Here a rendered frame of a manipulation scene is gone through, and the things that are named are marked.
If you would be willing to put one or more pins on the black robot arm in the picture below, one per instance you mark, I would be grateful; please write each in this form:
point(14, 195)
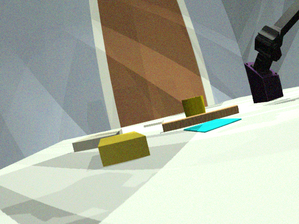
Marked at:
point(269, 39)

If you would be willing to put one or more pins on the yellow cup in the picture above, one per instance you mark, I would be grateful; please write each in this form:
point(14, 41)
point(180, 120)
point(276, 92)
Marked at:
point(193, 106)

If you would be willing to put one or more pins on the olive yellow box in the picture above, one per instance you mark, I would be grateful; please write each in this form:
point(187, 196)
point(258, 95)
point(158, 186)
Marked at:
point(122, 148)

